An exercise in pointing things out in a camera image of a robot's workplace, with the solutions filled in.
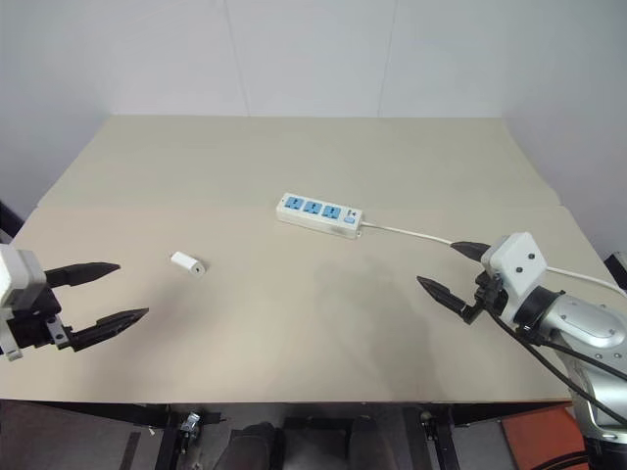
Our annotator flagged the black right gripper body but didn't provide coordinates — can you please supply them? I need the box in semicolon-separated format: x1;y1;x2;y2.
472;270;506;317

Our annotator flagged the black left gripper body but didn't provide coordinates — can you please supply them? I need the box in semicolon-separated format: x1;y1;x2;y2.
8;281;78;353

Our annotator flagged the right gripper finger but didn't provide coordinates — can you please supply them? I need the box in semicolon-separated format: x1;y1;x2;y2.
450;239;492;264
415;274;480;326

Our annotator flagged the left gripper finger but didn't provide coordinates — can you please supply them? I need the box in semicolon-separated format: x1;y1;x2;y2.
70;307;150;353
44;261;121;290

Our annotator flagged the white plug adapter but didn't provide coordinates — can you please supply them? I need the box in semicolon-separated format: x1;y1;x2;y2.
169;251;207;280

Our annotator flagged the white blue power strip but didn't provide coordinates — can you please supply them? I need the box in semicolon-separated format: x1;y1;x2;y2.
275;191;364;243

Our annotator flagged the metal caster wheel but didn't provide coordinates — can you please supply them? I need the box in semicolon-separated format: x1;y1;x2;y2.
418;409;440;440
178;412;203;445

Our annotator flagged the black object beside table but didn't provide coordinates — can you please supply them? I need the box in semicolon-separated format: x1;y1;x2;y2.
603;251;627;287

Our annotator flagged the orange floor mat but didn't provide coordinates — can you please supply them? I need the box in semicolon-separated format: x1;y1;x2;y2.
498;404;589;470

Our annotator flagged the dark rounded shape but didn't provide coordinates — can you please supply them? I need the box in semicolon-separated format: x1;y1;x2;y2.
229;421;281;470

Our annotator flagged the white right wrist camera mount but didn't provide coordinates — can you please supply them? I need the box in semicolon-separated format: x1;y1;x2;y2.
479;231;549;325

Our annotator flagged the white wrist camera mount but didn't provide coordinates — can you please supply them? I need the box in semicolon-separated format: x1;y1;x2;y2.
479;231;549;325
0;246;49;363

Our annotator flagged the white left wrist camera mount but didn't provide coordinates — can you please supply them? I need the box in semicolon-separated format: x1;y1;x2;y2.
0;246;49;363

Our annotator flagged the white power cable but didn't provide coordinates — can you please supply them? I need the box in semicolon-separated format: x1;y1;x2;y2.
360;221;627;297

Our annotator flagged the black object at wall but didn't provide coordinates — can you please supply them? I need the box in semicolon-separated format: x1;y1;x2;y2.
0;197;24;242

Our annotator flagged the black table frame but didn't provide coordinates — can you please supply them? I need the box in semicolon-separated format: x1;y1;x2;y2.
0;399;575;470

